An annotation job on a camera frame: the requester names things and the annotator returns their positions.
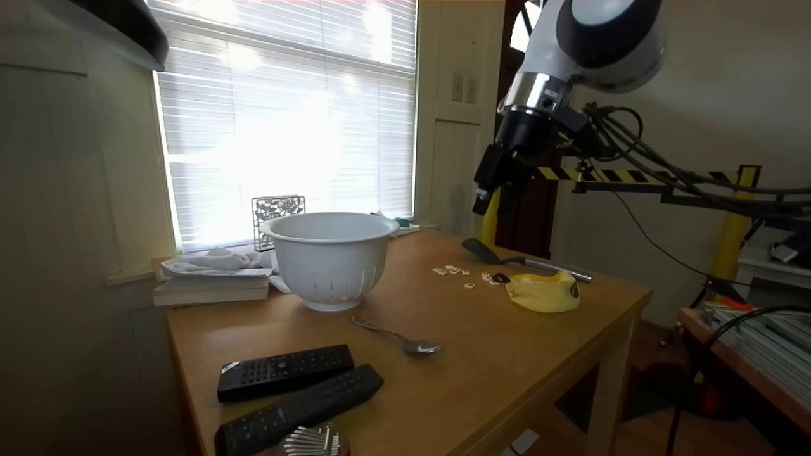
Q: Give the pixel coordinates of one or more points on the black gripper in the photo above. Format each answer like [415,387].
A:
[520,133]

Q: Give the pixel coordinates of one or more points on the silver metal spoon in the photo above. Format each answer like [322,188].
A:
[415,348]

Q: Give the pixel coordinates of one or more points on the white plastic colander bowl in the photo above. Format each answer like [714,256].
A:
[330,259]

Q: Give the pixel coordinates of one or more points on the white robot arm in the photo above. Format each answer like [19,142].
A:
[600,44]

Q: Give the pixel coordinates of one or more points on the dark wooden door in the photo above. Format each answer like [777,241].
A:
[528,222]

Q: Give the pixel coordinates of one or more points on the white window blinds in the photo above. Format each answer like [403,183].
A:
[286,97]

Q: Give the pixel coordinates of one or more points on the white patterned cube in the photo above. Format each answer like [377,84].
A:
[265,211]

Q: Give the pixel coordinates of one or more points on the yellow black striped barrier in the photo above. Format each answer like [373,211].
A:
[588,178]

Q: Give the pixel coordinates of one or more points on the black remote control upper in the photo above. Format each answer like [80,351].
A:
[283,374]

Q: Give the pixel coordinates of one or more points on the black remote control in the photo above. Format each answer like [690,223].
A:
[283,374]
[310,406]

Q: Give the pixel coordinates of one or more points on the silver foil cup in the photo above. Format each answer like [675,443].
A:
[315,443]

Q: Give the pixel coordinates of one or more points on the stack of white books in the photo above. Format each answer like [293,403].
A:
[212,278]

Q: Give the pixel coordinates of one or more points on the black remote control lower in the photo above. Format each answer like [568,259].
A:
[310,406]

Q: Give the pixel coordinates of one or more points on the black handled utensil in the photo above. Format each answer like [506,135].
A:
[487,255]

